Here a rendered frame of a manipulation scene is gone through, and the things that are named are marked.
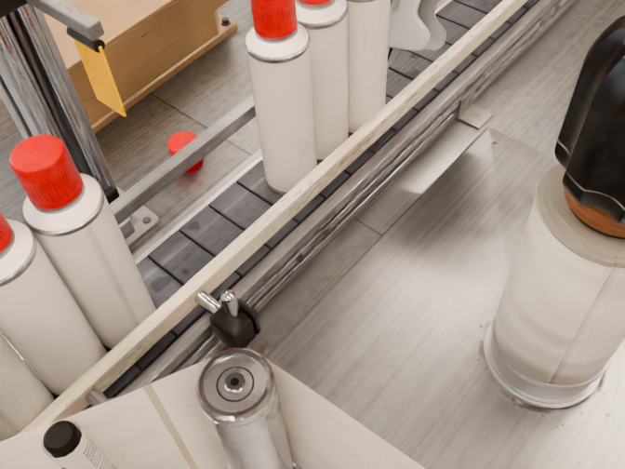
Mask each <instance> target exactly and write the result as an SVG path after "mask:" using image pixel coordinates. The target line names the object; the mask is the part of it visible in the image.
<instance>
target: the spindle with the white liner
mask: <svg viewBox="0 0 625 469"><path fill-rule="evenodd" d="M554 152H555V156H556V159H557V160H558V162H559V164H557V165H555V166H554V167H552V168H551V169H550V170H549V171H548V172H547V173H546V174H545V175H544V176H543V178H542V179H541V181H540V183H539V186H538V189H537V192H536V196H535V200H534V203H533V206H532V208H531V211H530V214H529V216H528V219H527V221H526V223H525V228H524V231H523V234H522V237H521V241H520V245H519V248H518V250H517V252H516V254H515V257H514V260H513V263H512V268H511V270H510V274H509V278H508V281H507V284H506V286H505V289H504V290H503V293H502V296H501V299H500V303H499V305H498V307H497V309H496V311H495V313H494V315H493V319H492V322H491V324H490V325H489V327H488V329H487V332H486V335H485V341H484V354H485V362H486V364H487V366H488V368H489V370H490V372H491V374H492V376H493V377H494V379H495V380H496V381H497V382H498V384H499V385H500V386H501V387H502V388H503V389H504V390H505V391H507V392H508V393H509V394H511V395H512V396H514V397H516V398H517V399H519V400H521V401H523V402H525V403H527V404H529V405H532V406H536V407H540V408H545V409H561V408H566V407H570V406H573V405H576V404H577V403H579V402H581V401H583V400H584V399H586V398H587V397H588V396H589V395H590V394H591V393H592V392H593V391H594V389H595V388H596V386H597V385H598V383H599V381H600V380H601V377H602V375H603V374H604V372H605V371H606V369H607V368H608V366H609V364H610V362H611V360H612V356H613V354H614V353H615V352H616V351H617V349H618V348H619V346H620V344H621V343H622V341H623V339H624V337H625V15H624V16H622V17H620V18H618V19H617V20H615V21H614V22H613V23H611V24H610V25H609V26H608V27H607V28H606V29H605V30H604V31H603V32H602V33H601V34H600V35H599V36H598V37H597V39H596V40H595V41H594V42H593V44H592V46H591V48H590V49H589V51H588V53H587V55H586V57H585V60H584V62H583V64H582V67H581V70H580V73H579V76H578V81H577V83H576V85H575V88H574V91H573V94H572V97H571V100H570V102H569V105H568V108H567V111H566V114H565V119H564V122H563V124H562V127H561V129H560V132H559V135H558V138H557V141H556V144H555V150H554Z"/></svg>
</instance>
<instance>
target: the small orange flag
mask: <svg viewBox="0 0 625 469"><path fill-rule="evenodd" d="M66 33H67V34H68V35H69V36H70V37H71V38H73V40H74V42H75V45H76V47H77V50H78V52H79V55H80V57H81V60H82V62H83V64H84V67H85V69H86V73H87V76H88V78H89V81H90V83H91V86H92V87H93V90H94V92H95V95H96V97H97V99H98V100H99V101H101V102H103V103H104V104H106V105H107V106H109V107H110V108H112V109H113V110H115V111H116V112H118V113H119V114H121V115H122V116H124V117H126V111H125V108H124V106H123V103H122V101H121V98H120V96H119V93H118V90H117V87H116V84H115V82H114V80H113V75H112V73H111V70H110V67H109V64H108V61H107V60H106V57H105V54H104V51H103V49H104V48H105V43H104V42H103V41H102V40H101V39H99V38H97V39H96V40H94V41H91V40H89V39H88V38H86V37H84V36H83V35H81V34H80V33H78V32H76V31H74V30H73V29H71V28H69V27H67V29H66Z"/></svg>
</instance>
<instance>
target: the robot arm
mask: <svg viewBox="0 0 625 469"><path fill-rule="evenodd" d="M438 2H439V0H391V12H390V30H389V47H388V65H387V70H388V68H389V67H390V66H391V64H392V63H393V61H394V60H395V58H396V57H397V55H398V53H399V52H400V50H401V49H406V50H413V51H421V50H423V49H427V50H438V49H440V48H441V47H442V46H443V45H444V43H445V40H446V31H445V29H444V28H443V26H442V25H441V24H440V22H439V21H438V20H437V19H436V17H435V10H436V8H437V5H438Z"/></svg>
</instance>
